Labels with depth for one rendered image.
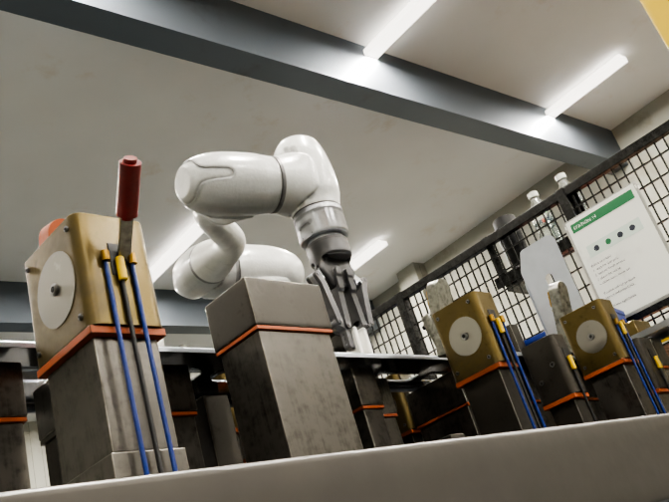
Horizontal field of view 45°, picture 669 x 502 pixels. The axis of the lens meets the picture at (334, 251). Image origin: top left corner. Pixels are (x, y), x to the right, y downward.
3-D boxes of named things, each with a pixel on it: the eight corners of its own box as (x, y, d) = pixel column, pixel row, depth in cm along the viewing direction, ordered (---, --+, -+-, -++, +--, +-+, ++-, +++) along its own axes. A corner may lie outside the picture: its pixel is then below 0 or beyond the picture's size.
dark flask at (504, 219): (528, 263, 235) (506, 211, 242) (508, 275, 239) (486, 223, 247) (542, 266, 240) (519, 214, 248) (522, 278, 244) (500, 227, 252)
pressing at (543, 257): (609, 364, 178) (550, 231, 192) (566, 384, 185) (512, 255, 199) (611, 364, 179) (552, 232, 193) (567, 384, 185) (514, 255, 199)
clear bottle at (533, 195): (561, 244, 229) (535, 185, 237) (543, 255, 232) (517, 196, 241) (572, 247, 233) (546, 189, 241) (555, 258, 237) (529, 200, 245)
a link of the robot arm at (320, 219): (282, 224, 143) (291, 253, 140) (316, 197, 138) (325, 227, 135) (319, 231, 149) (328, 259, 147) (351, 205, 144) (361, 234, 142)
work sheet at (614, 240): (689, 286, 196) (634, 180, 209) (609, 326, 209) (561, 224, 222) (692, 287, 197) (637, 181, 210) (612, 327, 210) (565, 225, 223)
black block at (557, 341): (640, 502, 122) (563, 326, 134) (585, 521, 128) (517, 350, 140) (655, 498, 126) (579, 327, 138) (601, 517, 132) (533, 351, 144)
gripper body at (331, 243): (329, 255, 146) (342, 301, 142) (294, 250, 140) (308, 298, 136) (356, 235, 142) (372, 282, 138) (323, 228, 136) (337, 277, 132)
